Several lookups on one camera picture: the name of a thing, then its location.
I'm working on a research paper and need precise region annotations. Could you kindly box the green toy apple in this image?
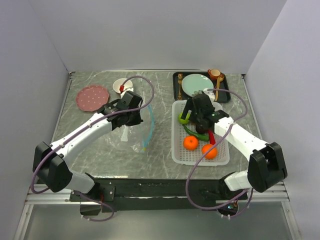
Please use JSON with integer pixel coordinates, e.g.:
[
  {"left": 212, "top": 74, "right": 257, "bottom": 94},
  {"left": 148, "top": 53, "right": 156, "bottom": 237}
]
[{"left": 178, "top": 112, "right": 190, "bottom": 125}]

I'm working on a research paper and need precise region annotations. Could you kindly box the orange toy tangerine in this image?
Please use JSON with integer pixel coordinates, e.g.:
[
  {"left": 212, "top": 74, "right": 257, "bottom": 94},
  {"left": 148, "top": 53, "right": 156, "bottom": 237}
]
[
  {"left": 183, "top": 135, "right": 199, "bottom": 151},
  {"left": 201, "top": 143, "right": 218, "bottom": 160}
]

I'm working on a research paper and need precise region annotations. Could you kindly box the clear zip top bag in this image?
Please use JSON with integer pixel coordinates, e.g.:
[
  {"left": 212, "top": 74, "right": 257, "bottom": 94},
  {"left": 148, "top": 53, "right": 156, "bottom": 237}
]
[{"left": 120, "top": 104, "right": 155, "bottom": 153}]

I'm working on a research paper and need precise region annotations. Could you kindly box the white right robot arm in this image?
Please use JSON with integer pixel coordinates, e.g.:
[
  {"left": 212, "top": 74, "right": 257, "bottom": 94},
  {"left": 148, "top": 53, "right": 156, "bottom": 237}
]
[{"left": 181, "top": 94, "right": 288, "bottom": 199}]

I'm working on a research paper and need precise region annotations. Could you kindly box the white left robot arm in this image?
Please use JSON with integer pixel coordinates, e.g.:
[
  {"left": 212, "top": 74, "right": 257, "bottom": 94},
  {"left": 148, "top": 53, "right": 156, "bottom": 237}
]
[{"left": 33, "top": 90, "right": 143, "bottom": 201}]

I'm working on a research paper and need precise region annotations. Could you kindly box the dark purple toy mangosteen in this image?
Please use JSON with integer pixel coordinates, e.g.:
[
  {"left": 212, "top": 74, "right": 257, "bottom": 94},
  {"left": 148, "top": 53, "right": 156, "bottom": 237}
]
[{"left": 195, "top": 124, "right": 208, "bottom": 135}]

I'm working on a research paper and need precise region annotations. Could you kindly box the floral paper bowl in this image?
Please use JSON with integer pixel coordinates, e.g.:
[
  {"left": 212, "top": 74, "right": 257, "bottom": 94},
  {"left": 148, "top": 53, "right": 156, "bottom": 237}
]
[{"left": 112, "top": 78, "right": 133, "bottom": 94}]

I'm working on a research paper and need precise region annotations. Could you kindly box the mint green plate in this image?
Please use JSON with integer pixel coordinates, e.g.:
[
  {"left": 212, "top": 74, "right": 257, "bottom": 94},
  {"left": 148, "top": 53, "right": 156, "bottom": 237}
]
[{"left": 181, "top": 73, "right": 214, "bottom": 97}]

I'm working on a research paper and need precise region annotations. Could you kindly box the green toy cucumber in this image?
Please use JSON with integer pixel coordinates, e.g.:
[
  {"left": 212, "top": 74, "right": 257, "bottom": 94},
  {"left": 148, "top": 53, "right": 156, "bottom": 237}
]
[{"left": 182, "top": 124, "right": 210, "bottom": 142}]

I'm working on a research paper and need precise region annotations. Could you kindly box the black serving tray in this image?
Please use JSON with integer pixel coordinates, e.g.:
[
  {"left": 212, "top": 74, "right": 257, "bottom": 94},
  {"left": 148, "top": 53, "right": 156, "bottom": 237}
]
[{"left": 172, "top": 71, "right": 217, "bottom": 101}]

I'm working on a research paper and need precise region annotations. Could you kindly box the red toy chili pepper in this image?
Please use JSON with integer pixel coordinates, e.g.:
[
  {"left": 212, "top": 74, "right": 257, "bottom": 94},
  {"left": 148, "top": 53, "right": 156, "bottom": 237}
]
[{"left": 207, "top": 129, "right": 216, "bottom": 145}]

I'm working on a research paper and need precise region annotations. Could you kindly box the gold fork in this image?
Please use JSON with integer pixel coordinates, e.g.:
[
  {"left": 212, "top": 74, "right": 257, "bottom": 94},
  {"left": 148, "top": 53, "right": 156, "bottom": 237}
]
[{"left": 177, "top": 73, "right": 183, "bottom": 101}]

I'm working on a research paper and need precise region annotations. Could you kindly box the white plastic mesh basket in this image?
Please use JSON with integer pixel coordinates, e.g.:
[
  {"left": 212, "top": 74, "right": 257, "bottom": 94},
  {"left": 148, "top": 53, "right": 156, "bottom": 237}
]
[{"left": 171, "top": 100, "right": 230, "bottom": 167}]

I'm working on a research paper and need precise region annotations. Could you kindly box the pink dotted plate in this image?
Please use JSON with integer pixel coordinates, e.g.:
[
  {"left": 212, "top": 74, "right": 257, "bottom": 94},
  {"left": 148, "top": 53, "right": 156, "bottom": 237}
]
[{"left": 75, "top": 85, "right": 110, "bottom": 112}]

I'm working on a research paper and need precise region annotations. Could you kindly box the wooden spoon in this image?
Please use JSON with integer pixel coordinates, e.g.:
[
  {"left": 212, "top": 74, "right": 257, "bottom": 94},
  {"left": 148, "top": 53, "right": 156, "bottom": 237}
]
[{"left": 215, "top": 73, "right": 225, "bottom": 90}]

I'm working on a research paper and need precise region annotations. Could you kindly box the brown ceramic cup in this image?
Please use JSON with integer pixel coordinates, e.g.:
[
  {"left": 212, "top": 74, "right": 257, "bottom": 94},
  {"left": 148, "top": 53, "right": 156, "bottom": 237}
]
[{"left": 207, "top": 69, "right": 225, "bottom": 81}]

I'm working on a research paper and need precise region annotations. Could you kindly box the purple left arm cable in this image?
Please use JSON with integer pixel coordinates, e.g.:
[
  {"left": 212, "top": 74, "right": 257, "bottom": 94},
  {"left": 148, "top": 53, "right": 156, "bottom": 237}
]
[{"left": 29, "top": 74, "right": 155, "bottom": 223}]

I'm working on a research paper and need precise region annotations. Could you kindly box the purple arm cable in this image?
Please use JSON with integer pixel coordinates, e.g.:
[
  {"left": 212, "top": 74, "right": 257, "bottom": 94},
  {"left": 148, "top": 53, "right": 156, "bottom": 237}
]
[
  {"left": 29, "top": 74, "right": 155, "bottom": 223},
  {"left": 185, "top": 87, "right": 254, "bottom": 218}
]

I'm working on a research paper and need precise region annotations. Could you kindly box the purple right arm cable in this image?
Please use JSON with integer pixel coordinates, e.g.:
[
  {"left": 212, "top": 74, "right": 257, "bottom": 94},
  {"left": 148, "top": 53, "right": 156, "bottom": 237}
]
[{"left": 185, "top": 87, "right": 254, "bottom": 218}]

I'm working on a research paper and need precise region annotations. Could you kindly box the aluminium front rail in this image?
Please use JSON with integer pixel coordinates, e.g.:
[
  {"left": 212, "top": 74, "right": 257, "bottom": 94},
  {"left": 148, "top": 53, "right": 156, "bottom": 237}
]
[{"left": 217, "top": 181, "right": 291, "bottom": 205}]

